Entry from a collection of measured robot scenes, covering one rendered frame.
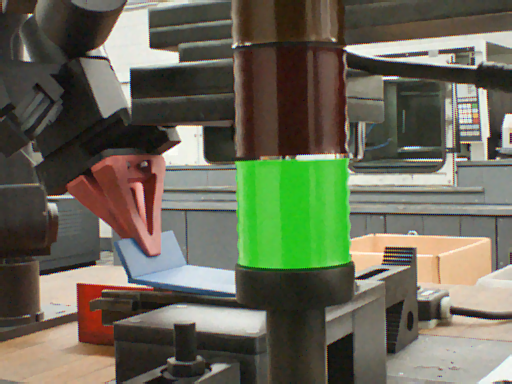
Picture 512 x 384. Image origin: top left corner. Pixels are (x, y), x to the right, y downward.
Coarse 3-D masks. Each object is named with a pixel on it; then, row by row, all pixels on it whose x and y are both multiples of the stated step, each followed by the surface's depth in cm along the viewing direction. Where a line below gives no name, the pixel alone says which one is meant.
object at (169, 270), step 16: (128, 240) 62; (176, 240) 67; (128, 256) 61; (144, 256) 63; (160, 256) 64; (176, 256) 66; (128, 272) 61; (144, 272) 62; (160, 272) 63; (176, 272) 63; (192, 272) 63; (208, 272) 64; (224, 272) 64; (176, 288) 59; (192, 288) 58; (208, 288) 58; (224, 288) 58
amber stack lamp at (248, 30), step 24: (240, 0) 27; (264, 0) 26; (288, 0) 26; (312, 0) 26; (336, 0) 27; (240, 24) 27; (264, 24) 26; (288, 24) 26; (312, 24) 26; (336, 24) 27; (240, 48) 27
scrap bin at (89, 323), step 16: (80, 288) 84; (96, 288) 83; (112, 288) 82; (128, 288) 81; (144, 288) 80; (80, 304) 84; (80, 320) 84; (96, 320) 83; (80, 336) 84; (96, 336) 83; (112, 336) 82
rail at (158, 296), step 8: (144, 296) 59; (152, 296) 59; (160, 296) 59; (168, 296) 58; (176, 296) 58; (184, 296) 58; (192, 296) 57; (200, 296) 57; (208, 296) 57; (216, 296) 57; (144, 304) 59; (216, 304) 56; (224, 304) 56; (232, 304) 56; (240, 304) 55; (144, 312) 59
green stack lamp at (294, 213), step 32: (256, 160) 28; (288, 160) 26; (320, 160) 26; (256, 192) 27; (288, 192) 26; (320, 192) 26; (256, 224) 27; (288, 224) 26; (320, 224) 26; (256, 256) 27; (288, 256) 26; (320, 256) 26
